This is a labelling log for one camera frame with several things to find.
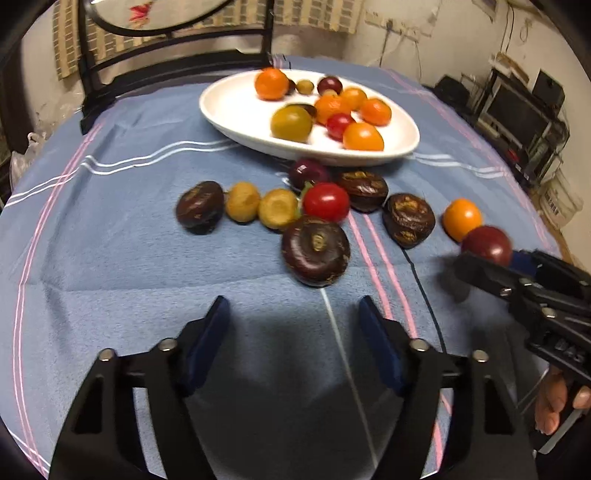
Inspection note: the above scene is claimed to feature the dark water chestnut on plate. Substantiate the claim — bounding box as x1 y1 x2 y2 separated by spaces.
287 80 297 96

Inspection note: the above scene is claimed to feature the striped beige curtain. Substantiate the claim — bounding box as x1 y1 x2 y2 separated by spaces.
52 1 363 80

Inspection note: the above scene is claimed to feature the small tan longan on plate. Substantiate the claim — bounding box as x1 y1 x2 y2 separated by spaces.
295 79 315 95

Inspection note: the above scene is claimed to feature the red cherry tomato on plate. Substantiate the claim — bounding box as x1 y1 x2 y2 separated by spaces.
325 113 356 142

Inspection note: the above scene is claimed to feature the white oval plate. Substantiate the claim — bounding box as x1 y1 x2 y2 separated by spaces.
199 68 420 167

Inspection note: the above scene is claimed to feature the yellow green citrus fruit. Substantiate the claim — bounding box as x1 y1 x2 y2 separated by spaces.
270 105 314 143

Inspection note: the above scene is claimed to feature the black monitor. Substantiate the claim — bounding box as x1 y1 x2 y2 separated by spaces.
475 69 553 149

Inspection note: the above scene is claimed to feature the tan longan fruit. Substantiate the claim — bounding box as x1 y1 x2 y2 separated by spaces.
257 189 297 230
225 182 260 224

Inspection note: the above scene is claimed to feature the orange tangerine on plate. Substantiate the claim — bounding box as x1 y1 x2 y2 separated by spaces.
254 68 290 101

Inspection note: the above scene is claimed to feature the yellow orange tangerine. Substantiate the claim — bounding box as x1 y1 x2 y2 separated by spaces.
342 122 385 151
339 87 368 112

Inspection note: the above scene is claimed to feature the person's right hand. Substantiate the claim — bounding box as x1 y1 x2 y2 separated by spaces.
535 366 591 435

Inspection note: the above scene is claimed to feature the white plastic bag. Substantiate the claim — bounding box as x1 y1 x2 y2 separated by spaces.
9 132 47 190

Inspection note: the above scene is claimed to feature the blue striped tablecloth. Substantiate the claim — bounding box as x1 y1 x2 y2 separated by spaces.
1 83 547 479

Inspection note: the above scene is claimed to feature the wall power strip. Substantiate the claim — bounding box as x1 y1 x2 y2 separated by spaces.
363 10 433 42

